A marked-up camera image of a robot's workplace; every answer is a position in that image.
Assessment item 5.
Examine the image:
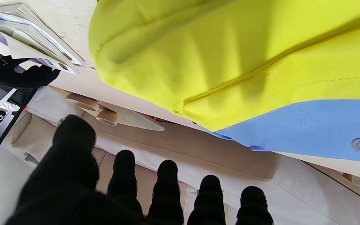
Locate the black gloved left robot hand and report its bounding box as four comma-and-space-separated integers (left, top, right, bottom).
5, 114, 275, 225

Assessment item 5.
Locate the blue and yellow school bag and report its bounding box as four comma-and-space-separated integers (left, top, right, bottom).
88, 0, 360, 164

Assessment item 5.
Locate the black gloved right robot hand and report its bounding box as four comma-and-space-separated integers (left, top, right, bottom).
0, 56, 61, 89

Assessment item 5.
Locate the blue and white cover book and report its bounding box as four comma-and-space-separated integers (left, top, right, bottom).
0, 3, 85, 66

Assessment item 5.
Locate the purple and white cover book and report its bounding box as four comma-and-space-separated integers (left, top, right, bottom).
0, 24, 80, 76

